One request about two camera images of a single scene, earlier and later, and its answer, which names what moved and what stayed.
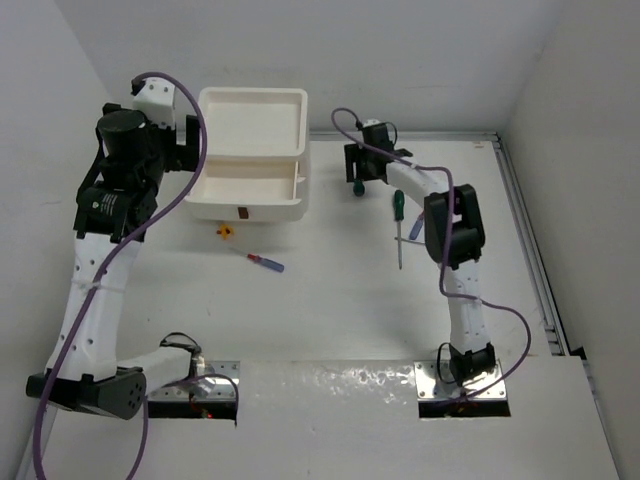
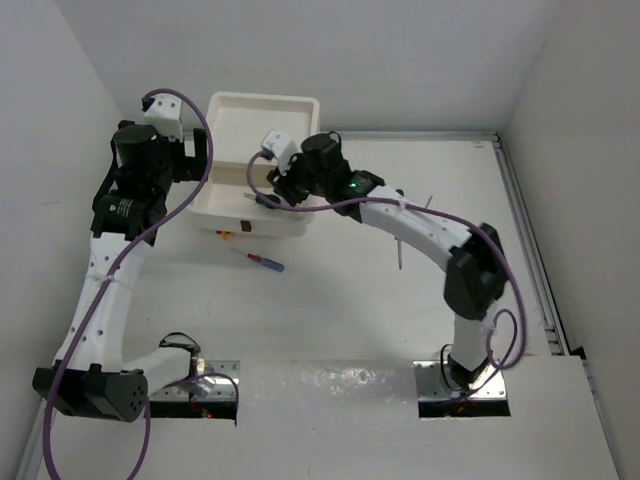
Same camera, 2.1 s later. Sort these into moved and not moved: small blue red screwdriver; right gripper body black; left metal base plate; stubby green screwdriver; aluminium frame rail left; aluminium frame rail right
Moved: stubby green screwdriver; right gripper body black
Not moved: aluminium frame rail left; aluminium frame rail right; small blue red screwdriver; left metal base plate
